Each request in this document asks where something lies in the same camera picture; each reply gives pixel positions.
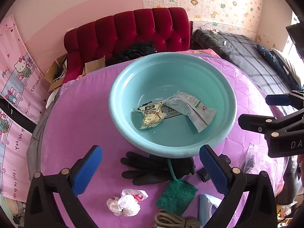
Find blue face mask pack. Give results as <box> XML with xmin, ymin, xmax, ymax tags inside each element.
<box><xmin>199</xmin><ymin>193</ymin><xmax>226</xmax><ymax>228</ymax></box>

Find purple quilted blanket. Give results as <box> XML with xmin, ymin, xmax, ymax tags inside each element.
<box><xmin>39</xmin><ymin>50</ymin><xmax>289</xmax><ymax>228</ymax></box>

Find dark hanging cloth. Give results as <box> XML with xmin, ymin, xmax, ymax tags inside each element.
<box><xmin>0</xmin><ymin>97</ymin><xmax>36</xmax><ymax>133</ymax></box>

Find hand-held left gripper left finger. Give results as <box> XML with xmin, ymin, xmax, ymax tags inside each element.
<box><xmin>24</xmin><ymin>145</ymin><xmax>103</xmax><ymax>228</ymax></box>

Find grey plaid blanket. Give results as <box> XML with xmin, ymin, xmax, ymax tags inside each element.
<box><xmin>191</xmin><ymin>28</ymin><xmax>300</xmax><ymax>114</ymax></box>

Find khaki rope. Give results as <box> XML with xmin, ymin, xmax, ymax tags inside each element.
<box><xmin>153</xmin><ymin>208</ymin><xmax>201</xmax><ymax>228</ymax></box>

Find teal plastic basin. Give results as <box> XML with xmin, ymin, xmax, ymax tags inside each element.
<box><xmin>108</xmin><ymin>52</ymin><xmax>238</xmax><ymax>158</ymax></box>

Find red tufted sofa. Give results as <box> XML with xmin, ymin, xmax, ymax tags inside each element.
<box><xmin>63</xmin><ymin>7</ymin><xmax>192</xmax><ymax>85</ymax></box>

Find white charger cable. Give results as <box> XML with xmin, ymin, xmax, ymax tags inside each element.
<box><xmin>197</xmin><ymin>22</ymin><xmax>238</xmax><ymax>36</ymax></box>

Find clear plastic bag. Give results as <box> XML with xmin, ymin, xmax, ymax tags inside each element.
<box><xmin>239</xmin><ymin>141</ymin><xmax>270</xmax><ymax>178</ymax></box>

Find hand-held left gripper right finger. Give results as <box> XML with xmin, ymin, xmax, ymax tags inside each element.
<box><xmin>199</xmin><ymin>144</ymin><xmax>278</xmax><ymax>228</ymax></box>

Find blue star pillow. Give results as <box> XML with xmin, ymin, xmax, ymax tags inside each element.
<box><xmin>256</xmin><ymin>44</ymin><xmax>297</xmax><ymax>88</ymax></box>

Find white plastic bag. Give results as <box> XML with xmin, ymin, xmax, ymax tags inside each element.
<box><xmin>106</xmin><ymin>189</ymin><xmax>149</xmax><ymax>217</ymax></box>

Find green scouring pad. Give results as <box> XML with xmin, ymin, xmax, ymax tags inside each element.
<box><xmin>155</xmin><ymin>179</ymin><xmax>199</xmax><ymax>216</ymax></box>

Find black gloves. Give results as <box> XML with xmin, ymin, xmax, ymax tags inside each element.
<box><xmin>120</xmin><ymin>151</ymin><xmax>196</xmax><ymax>186</ymax></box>

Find pink cartoon curtain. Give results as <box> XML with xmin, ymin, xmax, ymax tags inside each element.
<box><xmin>0</xmin><ymin>14</ymin><xmax>48</xmax><ymax>125</ymax></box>
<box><xmin>0</xmin><ymin>109</ymin><xmax>36</xmax><ymax>201</ymax></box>

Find cardboard box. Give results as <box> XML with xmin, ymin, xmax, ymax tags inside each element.
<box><xmin>45</xmin><ymin>53</ymin><xmax>69</xmax><ymax>93</ymax></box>

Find black printed sleeve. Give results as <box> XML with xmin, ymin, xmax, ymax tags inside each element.
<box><xmin>197</xmin><ymin>167</ymin><xmax>212</xmax><ymax>183</ymax></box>

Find cardboard piece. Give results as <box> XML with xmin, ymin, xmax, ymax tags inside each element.
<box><xmin>84</xmin><ymin>55</ymin><xmax>106</xmax><ymax>74</ymax></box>

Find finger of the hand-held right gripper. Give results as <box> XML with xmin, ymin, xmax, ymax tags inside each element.
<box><xmin>238</xmin><ymin>108</ymin><xmax>304</xmax><ymax>138</ymax></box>
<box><xmin>265</xmin><ymin>91</ymin><xmax>304</xmax><ymax>108</ymax></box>

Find grey sheet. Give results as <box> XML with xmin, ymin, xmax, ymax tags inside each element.
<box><xmin>26</xmin><ymin>93</ymin><xmax>61</xmax><ymax>178</ymax></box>

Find white pillow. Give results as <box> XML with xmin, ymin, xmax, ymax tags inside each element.
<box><xmin>271</xmin><ymin>48</ymin><xmax>304</xmax><ymax>88</ymax></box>

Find black cloth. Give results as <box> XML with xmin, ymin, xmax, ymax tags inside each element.
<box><xmin>106</xmin><ymin>42</ymin><xmax>157</xmax><ymax>66</ymax></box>

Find white green-label packet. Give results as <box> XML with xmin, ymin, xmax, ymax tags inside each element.
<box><xmin>164</xmin><ymin>90</ymin><xmax>218</xmax><ymax>133</ymax></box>

